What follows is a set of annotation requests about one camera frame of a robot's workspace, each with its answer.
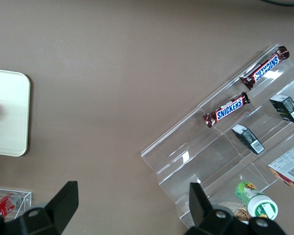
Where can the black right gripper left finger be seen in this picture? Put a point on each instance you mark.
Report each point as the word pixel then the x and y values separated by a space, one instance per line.
pixel 63 203

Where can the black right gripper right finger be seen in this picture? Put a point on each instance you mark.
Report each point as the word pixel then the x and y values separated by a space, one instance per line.
pixel 198 208

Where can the woven wicker basket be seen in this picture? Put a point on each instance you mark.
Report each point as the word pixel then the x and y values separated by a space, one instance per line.
pixel 242 214

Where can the cream plastic tray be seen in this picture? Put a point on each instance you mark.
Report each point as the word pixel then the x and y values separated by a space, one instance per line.
pixel 9 112

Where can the clear acrylic can dispenser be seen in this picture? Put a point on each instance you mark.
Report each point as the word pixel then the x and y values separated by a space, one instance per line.
pixel 24 199

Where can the clear acrylic tiered display stand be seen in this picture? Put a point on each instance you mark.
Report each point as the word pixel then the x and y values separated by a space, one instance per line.
pixel 210 151

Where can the green white plastic bottle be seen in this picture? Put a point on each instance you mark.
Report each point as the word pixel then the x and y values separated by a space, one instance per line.
pixel 256 200

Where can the red coca-cola can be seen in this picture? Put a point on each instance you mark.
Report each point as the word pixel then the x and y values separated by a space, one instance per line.
pixel 2 206

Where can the small black carton box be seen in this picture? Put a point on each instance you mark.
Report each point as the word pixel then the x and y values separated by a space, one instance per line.
pixel 248 138
pixel 286 109

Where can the white red cookie box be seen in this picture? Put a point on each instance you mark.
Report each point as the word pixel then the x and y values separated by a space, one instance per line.
pixel 290 169

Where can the snickers chocolate bar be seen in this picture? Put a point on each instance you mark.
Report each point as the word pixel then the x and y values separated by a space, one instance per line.
pixel 265 67
pixel 229 110

